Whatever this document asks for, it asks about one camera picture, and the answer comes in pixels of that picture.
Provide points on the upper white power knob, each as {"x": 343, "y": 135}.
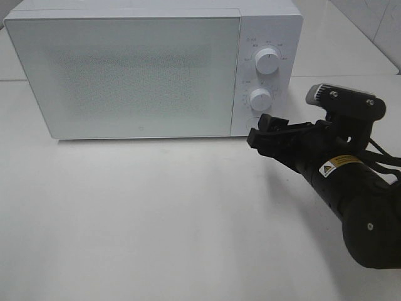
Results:
{"x": 267, "y": 60}

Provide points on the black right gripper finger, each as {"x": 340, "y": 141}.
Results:
{"x": 267, "y": 145}
{"x": 268, "y": 124}

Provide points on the round white door button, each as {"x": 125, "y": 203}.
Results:
{"x": 252, "y": 123}

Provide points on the white microwave door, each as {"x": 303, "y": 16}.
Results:
{"x": 129, "y": 78}

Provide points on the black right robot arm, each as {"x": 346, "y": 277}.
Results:
{"x": 367, "y": 206}

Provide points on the white microwave oven body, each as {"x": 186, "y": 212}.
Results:
{"x": 261, "y": 24}

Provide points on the lower white timer knob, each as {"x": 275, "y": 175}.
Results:
{"x": 260, "y": 99}

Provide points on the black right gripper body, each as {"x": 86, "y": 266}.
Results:
{"x": 307, "y": 143}

